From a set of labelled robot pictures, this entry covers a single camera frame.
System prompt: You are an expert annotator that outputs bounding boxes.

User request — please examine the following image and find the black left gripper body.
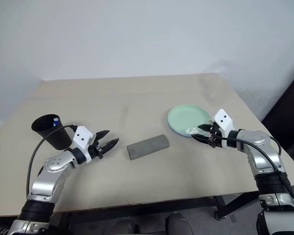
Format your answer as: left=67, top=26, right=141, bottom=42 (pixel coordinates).
left=88, top=133, right=105, bottom=160

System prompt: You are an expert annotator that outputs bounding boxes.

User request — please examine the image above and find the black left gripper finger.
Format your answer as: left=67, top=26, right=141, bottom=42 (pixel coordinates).
left=96, top=130, right=111, bottom=141
left=101, top=138, right=120, bottom=155

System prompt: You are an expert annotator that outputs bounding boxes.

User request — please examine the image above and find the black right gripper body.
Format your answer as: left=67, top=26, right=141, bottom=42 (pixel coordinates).
left=209, top=121, right=226, bottom=149

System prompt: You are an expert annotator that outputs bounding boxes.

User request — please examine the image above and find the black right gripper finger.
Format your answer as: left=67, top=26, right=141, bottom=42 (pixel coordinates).
left=192, top=134, right=211, bottom=145
left=197, top=123, right=213, bottom=132

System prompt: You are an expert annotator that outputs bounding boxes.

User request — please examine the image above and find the green round plate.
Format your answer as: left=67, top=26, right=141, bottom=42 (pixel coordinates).
left=167, top=104, right=211, bottom=138

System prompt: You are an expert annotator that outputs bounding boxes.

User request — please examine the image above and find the black plastic cup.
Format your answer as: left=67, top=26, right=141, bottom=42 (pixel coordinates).
left=31, top=114, right=73, bottom=150

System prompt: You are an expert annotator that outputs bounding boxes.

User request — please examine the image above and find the blue round plate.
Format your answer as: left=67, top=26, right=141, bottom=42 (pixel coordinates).
left=168, top=122, right=204, bottom=138

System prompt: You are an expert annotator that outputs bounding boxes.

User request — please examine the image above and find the grey rectangular sponge block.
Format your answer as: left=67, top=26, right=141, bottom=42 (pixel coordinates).
left=126, top=134, right=171, bottom=161

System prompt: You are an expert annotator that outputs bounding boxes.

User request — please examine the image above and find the black cabinet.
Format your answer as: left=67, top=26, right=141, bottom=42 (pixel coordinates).
left=261, top=70, right=294, bottom=160

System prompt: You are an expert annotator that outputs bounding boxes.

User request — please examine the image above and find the dark grey rounded shape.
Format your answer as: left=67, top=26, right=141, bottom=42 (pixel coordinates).
left=165, top=212, right=196, bottom=235
left=112, top=217, right=140, bottom=235

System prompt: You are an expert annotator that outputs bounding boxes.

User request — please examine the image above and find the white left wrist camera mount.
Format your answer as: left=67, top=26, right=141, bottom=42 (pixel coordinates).
left=73, top=125, right=94, bottom=164

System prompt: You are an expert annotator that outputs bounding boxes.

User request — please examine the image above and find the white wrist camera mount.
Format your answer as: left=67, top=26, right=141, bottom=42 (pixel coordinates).
left=73, top=125, right=94, bottom=164
left=209, top=108, right=236, bottom=149

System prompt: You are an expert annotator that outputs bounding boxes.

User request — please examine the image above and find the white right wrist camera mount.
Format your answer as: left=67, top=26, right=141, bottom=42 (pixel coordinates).
left=209, top=108, right=236, bottom=149

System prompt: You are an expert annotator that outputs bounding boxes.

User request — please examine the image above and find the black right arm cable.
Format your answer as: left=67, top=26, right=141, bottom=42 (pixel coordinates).
left=219, top=136, right=294, bottom=216

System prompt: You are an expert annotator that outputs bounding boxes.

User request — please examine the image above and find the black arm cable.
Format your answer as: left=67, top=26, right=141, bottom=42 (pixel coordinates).
left=219, top=136, right=294, bottom=216
left=25, top=124, right=78, bottom=198

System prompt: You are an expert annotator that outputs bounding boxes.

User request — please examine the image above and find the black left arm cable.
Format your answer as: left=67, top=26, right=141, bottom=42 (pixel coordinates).
left=25, top=124, right=78, bottom=198

